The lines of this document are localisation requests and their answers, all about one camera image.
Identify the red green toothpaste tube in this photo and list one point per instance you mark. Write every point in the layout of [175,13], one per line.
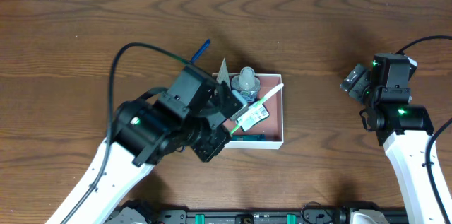
[249,137]

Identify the white lotion tube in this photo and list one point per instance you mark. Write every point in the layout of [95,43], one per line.
[223,74]

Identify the blue soap pump bottle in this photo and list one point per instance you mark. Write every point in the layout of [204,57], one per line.
[246,84]

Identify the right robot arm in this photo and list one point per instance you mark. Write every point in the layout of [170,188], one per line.
[406,133]

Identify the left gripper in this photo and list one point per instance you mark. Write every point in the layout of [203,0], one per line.
[219,116]

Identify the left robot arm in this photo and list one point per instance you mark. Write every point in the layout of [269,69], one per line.
[140,139]

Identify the white box with pink interior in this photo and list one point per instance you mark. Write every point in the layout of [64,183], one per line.
[272,127]

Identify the green white toothbrush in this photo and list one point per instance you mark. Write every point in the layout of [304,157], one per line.
[266,97]

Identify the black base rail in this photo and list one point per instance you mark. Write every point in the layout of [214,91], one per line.
[308,215]

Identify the green white soap box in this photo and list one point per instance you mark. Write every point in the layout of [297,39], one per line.
[256,113]

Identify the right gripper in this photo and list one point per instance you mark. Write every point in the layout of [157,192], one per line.
[357,83]

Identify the blue disposable razor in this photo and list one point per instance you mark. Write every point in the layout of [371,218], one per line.
[200,51]

